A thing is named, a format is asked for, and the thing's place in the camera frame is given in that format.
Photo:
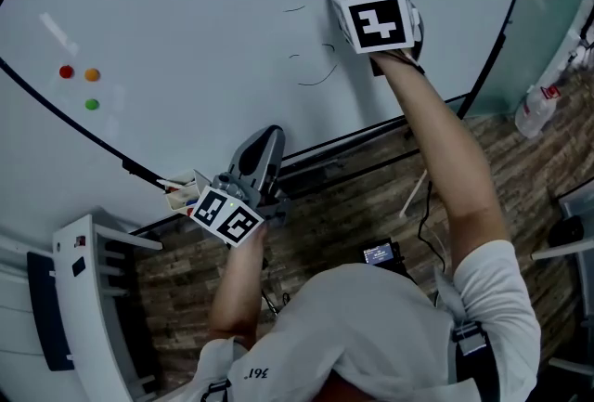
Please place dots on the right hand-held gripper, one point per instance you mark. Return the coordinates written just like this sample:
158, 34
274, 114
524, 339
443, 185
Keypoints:
377, 22

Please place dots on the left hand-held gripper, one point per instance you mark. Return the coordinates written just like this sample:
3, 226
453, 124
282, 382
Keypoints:
256, 159

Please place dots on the white whiteboard with black frame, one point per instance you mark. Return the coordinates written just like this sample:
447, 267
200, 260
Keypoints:
185, 19

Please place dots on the person's left forearm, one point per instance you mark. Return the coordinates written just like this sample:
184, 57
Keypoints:
239, 289

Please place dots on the person's right forearm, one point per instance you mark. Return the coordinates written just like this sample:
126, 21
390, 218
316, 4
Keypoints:
441, 149

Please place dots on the white marker tray box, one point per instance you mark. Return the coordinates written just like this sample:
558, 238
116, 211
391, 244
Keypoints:
178, 196

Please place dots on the white marker pen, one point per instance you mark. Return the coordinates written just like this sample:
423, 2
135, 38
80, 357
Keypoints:
171, 183

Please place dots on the black device with screen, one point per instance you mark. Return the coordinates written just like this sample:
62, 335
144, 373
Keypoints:
379, 254

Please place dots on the white stick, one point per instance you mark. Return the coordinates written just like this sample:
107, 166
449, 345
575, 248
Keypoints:
413, 193

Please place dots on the green round magnet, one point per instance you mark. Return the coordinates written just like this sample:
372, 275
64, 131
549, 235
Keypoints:
92, 104

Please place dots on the clear plastic bottle red label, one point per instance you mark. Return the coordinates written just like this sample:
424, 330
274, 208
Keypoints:
536, 110

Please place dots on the orange round magnet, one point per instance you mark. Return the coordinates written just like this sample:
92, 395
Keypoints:
92, 74

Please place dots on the red round magnet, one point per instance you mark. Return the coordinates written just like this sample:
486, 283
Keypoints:
66, 72

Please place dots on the person's white shirt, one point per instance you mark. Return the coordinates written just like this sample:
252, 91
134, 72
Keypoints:
371, 335

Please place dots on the white cabinet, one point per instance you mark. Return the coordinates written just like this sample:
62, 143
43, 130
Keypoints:
88, 298

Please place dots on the dark blue panel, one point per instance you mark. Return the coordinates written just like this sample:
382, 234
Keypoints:
46, 312

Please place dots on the grey chair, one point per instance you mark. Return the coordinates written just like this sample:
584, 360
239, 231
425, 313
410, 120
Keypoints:
573, 247

